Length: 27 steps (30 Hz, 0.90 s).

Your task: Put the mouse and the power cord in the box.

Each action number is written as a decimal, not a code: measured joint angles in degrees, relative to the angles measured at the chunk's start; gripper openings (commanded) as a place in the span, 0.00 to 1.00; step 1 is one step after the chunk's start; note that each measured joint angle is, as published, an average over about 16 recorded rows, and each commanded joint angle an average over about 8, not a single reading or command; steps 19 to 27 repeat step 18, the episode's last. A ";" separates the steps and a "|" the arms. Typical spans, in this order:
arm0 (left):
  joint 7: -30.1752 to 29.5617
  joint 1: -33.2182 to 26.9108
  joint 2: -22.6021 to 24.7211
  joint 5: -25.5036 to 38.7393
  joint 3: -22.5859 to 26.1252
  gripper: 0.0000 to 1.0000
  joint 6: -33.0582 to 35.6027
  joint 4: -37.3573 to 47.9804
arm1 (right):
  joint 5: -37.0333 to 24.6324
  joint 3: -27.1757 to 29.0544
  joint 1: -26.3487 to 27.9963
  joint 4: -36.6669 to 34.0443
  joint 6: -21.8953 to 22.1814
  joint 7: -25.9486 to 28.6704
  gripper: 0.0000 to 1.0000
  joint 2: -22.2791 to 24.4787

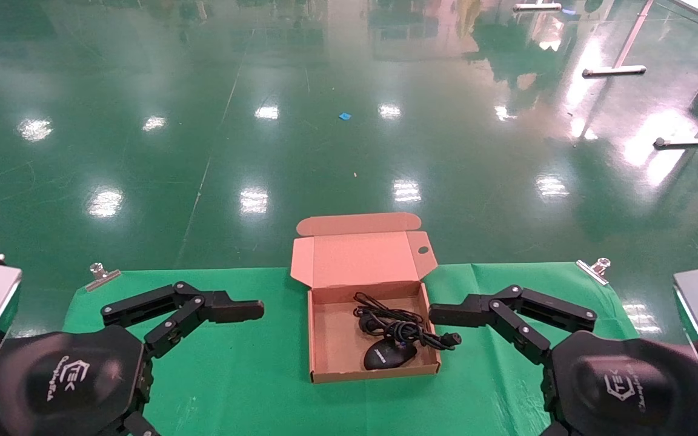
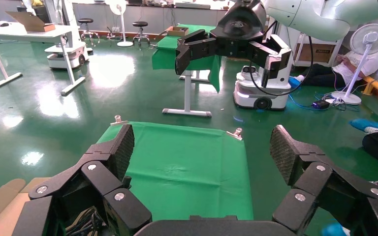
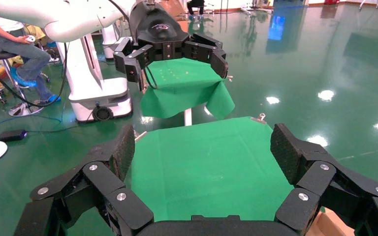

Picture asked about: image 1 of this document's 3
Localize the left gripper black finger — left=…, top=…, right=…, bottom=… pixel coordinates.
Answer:
left=101, top=281, right=265, bottom=358
left=122, top=412, right=159, bottom=436

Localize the thick black power cord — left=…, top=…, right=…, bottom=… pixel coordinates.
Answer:
left=358, top=306, right=460, bottom=352

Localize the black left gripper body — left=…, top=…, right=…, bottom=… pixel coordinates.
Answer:
left=0, top=325, right=155, bottom=436

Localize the green table cloth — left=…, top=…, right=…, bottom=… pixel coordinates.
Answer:
left=63, top=262, right=639, bottom=436

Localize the open brown cardboard box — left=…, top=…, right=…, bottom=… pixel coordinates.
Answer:
left=290, top=212, right=442, bottom=384

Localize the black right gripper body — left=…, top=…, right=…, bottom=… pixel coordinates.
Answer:
left=543, top=331, right=698, bottom=436

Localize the black mouse with thin cable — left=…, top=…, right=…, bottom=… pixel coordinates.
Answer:
left=353, top=292, right=426, bottom=371

